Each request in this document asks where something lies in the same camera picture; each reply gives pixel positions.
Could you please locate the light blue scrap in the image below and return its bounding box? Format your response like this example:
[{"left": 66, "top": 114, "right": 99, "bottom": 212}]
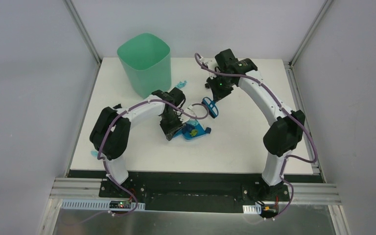
[
  {"left": 175, "top": 80, "right": 187, "bottom": 89},
  {"left": 186, "top": 119, "right": 199, "bottom": 127},
  {"left": 90, "top": 150, "right": 98, "bottom": 158}
]

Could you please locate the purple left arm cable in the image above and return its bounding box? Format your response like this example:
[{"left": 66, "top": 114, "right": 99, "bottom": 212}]
[{"left": 97, "top": 98, "right": 210, "bottom": 216}]

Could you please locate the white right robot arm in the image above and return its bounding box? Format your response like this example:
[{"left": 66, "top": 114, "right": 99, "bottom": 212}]
[{"left": 195, "top": 49, "right": 306, "bottom": 201}]

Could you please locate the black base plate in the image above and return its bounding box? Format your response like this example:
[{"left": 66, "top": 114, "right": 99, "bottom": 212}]
[{"left": 68, "top": 169, "right": 322, "bottom": 214}]

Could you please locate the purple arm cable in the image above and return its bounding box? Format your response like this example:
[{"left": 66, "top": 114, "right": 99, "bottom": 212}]
[
  {"left": 194, "top": 52, "right": 318, "bottom": 224},
  {"left": 97, "top": 98, "right": 210, "bottom": 216}
]

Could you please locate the black paper scrap left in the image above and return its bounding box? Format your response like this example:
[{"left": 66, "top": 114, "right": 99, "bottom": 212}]
[{"left": 113, "top": 104, "right": 122, "bottom": 109}]

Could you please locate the green plastic bin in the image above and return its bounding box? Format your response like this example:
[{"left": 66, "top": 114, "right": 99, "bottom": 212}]
[{"left": 117, "top": 33, "right": 172, "bottom": 98}]

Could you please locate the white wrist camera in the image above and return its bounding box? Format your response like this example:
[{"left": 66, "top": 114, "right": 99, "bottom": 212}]
[
  {"left": 199, "top": 57, "right": 216, "bottom": 78},
  {"left": 184, "top": 104, "right": 199, "bottom": 119}
]

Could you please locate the green paper scrap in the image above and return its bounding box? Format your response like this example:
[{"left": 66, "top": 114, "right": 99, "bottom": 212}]
[{"left": 189, "top": 129, "right": 198, "bottom": 137}]

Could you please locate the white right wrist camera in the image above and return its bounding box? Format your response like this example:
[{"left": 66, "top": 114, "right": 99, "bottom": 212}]
[{"left": 199, "top": 57, "right": 216, "bottom": 78}]

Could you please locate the blue plastic dustpan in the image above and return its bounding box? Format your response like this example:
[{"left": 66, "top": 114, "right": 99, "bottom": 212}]
[{"left": 171, "top": 119, "right": 208, "bottom": 141}]

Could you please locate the blue hand brush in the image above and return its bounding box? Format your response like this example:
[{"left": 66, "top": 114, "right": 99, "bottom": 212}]
[{"left": 202, "top": 97, "right": 219, "bottom": 118}]

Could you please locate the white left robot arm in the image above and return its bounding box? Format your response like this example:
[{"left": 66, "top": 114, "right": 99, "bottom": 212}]
[{"left": 90, "top": 88, "right": 186, "bottom": 198}]

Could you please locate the aluminium frame rail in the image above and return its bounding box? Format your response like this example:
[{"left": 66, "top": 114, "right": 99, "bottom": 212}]
[{"left": 49, "top": 178, "right": 342, "bottom": 206}]

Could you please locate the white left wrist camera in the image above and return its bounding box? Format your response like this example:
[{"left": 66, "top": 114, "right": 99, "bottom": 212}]
[{"left": 184, "top": 104, "right": 199, "bottom": 119}]

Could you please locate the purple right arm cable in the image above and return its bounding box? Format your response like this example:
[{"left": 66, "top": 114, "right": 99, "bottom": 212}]
[{"left": 194, "top": 52, "right": 318, "bottom": 224}]

